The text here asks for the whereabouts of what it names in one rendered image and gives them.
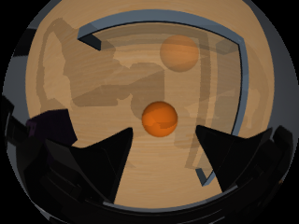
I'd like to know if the clear l-shaped low wall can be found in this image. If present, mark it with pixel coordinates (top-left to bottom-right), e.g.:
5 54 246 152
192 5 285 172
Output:
81 22 242 184

